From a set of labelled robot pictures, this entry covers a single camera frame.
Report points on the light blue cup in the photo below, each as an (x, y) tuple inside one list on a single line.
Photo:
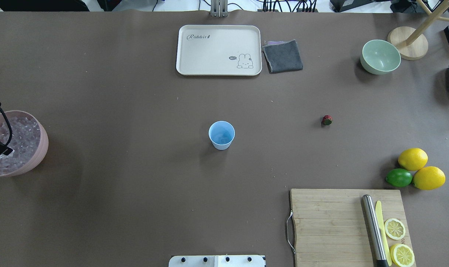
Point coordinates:
[(221, 134)]

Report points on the pink bowl of ice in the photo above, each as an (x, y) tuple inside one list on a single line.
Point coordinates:
[(29, 144)]

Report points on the cream rabbit tray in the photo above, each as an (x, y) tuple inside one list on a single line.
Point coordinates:
[(219, 50)]

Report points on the grey folded cloth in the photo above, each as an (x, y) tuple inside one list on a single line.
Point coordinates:
[(282, 56)]

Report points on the red strawberry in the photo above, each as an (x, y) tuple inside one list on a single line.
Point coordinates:
[(327, 120)]

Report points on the bamboo cutting board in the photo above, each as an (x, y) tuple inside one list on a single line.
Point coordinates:
[(330, 225)]

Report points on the yellow plastic knife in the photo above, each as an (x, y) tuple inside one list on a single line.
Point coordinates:
[(380, 223)]

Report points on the mint green bowl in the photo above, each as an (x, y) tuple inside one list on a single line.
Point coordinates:
[(379, 57)]

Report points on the green lime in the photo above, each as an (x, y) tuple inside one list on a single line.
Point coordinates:
[(399, 177)]

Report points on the whole lemon near board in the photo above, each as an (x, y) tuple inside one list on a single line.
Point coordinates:
[(413, 159)]

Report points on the upper lemon half slice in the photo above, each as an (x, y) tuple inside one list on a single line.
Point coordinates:
[(394, 229)]

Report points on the lemon half slice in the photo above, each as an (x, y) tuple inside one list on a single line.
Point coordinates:
[(394, 229), (402, 255)]

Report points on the wooden glass stand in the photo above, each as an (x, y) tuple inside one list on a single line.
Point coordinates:
[(410, 42)]

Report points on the whole lemon outer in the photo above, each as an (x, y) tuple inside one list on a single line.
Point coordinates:
[(429, 178)]

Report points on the lower lemon half slice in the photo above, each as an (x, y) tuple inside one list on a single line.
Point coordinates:
[(402, 255)]

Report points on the aluminium frame post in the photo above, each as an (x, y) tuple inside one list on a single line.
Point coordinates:
[(219, 8)]

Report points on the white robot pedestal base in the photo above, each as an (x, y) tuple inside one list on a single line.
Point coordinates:
[(245, 260)]

